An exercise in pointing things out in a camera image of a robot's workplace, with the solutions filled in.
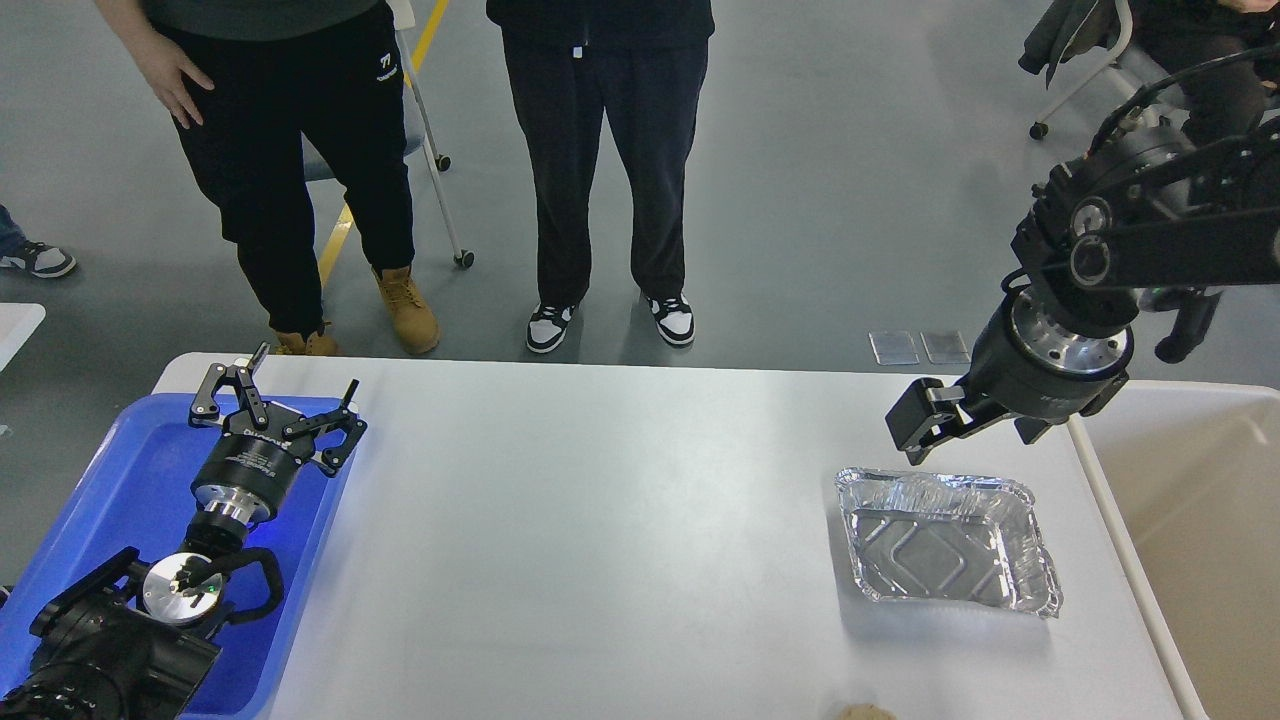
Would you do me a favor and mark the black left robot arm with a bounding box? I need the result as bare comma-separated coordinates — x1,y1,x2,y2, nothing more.
3,348,367,719

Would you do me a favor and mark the left clear floor plate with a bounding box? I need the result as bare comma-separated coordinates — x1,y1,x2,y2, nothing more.
868,331,920,366

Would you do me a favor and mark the blue plastic tray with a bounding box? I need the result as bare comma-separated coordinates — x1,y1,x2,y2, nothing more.
1,393,349,719

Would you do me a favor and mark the white side table corner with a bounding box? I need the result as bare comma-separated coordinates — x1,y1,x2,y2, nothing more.
0,302,46,370

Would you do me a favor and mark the beige plastic bin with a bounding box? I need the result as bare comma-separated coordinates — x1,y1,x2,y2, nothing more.
1068,380,1279,719

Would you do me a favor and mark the person in blue jeans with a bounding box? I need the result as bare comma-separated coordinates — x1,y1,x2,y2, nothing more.
0,205,78,279

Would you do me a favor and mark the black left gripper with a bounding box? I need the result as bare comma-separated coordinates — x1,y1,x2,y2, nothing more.
189,341,369,525

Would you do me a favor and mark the small brown object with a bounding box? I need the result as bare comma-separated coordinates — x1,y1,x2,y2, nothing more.
836,703,897,720

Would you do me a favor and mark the aluminium foil tray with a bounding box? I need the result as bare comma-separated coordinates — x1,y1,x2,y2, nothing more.
835,468,1062,618

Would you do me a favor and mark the right clear floor plate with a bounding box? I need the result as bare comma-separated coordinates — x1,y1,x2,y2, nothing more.
919,331,972,365

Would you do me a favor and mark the person in black trousers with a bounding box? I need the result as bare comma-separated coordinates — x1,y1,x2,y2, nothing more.
485,0,716,354

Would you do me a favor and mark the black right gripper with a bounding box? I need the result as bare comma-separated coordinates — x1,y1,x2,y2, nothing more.
884,288,1134,466

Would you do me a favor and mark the chair with hanging jacket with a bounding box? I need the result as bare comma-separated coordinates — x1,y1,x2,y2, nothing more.
1018,1,1167,141

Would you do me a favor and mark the grey wheeled chair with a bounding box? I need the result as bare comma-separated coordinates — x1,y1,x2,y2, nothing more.
302,1,475,282

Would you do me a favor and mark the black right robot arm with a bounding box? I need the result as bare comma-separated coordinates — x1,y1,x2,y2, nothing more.
884,45,1279,465

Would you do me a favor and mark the person in dark jeans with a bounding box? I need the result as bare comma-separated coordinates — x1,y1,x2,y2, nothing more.
1134,1,1277,146

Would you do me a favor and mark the clear floor plate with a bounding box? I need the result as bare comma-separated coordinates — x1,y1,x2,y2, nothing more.
919,331,972,365
868,331,920,366

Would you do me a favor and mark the person in tan boots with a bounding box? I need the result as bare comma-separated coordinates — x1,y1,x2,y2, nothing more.
97,1,442,356

